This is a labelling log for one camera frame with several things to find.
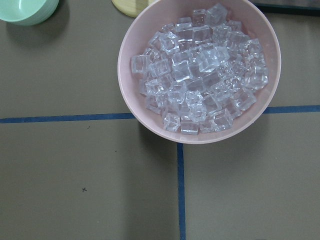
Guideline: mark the wooden mug tree stand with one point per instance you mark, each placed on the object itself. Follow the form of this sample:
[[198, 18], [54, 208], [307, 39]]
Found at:
[[131, 8]]

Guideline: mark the pink bowl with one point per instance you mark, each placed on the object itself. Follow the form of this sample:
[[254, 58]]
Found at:
[[162, 12]]

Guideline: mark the mint green bowl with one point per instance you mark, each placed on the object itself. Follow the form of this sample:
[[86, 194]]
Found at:
[[27, 12]]

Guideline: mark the black mirrored glass tray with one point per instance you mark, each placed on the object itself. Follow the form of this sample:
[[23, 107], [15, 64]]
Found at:
[[290, 7]]

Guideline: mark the clear plastic ice cubes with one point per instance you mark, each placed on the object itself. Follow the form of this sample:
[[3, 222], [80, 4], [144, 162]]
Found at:
[[201, 73]]

